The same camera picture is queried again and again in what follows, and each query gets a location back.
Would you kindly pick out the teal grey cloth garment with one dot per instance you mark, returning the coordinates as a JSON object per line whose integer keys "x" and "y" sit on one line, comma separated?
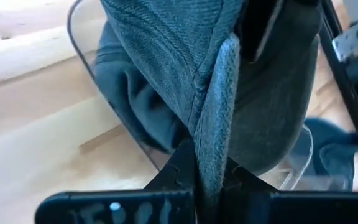
{"x": 172, "y": 62}

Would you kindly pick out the clear plastic container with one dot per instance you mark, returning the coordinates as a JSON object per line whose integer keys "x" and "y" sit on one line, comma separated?
{"x": 301, "y": 165}

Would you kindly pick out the grey metal bracket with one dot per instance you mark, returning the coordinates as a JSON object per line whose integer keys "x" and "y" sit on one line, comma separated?
{"x": 354, "y": 40}

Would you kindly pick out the blue fabric hat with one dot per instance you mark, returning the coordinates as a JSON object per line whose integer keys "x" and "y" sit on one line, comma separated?
{"x": 331, "y": 140}

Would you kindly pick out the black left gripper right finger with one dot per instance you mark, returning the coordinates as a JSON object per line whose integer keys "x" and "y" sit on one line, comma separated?
{"x": 291, "y": 207}

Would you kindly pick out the black metal frame bar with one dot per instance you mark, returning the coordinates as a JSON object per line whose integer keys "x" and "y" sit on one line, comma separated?
{"x": 337, "y": 71}

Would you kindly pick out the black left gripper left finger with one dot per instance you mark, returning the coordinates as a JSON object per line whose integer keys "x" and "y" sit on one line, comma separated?
{"x": 166, "y": 205}

